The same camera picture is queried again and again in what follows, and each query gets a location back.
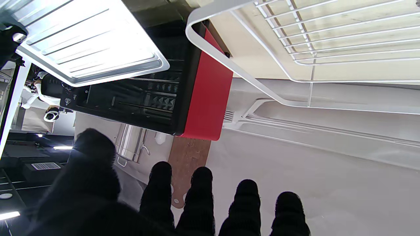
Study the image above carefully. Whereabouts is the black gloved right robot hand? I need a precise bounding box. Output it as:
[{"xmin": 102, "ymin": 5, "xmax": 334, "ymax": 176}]
[{"xmin": 0, "ymin": 25, "xmax": 28, "ymax": 69}]

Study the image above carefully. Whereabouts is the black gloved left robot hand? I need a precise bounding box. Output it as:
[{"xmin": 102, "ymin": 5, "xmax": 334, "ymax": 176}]
[{"xmin": 28, "ymin": 128, "xmax": 310, "ymax": 236}]

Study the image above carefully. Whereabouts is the ribbed grey metal baking tray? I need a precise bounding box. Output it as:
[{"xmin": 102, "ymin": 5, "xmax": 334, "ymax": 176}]
[{"xmin": 15, "ymin": 0, "xmax": 170, "ymax": 87}]

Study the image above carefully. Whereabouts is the red black toaster oven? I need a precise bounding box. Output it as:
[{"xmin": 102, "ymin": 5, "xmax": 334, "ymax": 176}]
[{"xmin": 59, "ymin": 20, "xmax": 234, "ymax": 141}]

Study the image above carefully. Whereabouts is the white fabric side banner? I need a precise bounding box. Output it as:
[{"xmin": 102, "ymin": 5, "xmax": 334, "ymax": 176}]
[{"xmin": 0, "ymin": 62, "xmax": 32, "ymax": 158}]

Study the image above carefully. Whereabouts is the white robot unit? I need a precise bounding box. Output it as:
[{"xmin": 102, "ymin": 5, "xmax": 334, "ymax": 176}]
[{"xmin": 21, "ymin": 70, "xmax": 61, "ymax": 123}]

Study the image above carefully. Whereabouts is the printed kitchen backdrop banner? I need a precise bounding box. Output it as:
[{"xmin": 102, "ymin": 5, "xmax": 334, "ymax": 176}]
[{"xmin": 74, "ymin": 79, "xmax": 420, "ymax": 236}]

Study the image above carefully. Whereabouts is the white wire dish rack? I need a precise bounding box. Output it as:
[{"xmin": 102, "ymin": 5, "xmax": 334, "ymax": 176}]
[{"xmin": 185, "ymin": 0, "xmax": 420, "ymax": 115}]

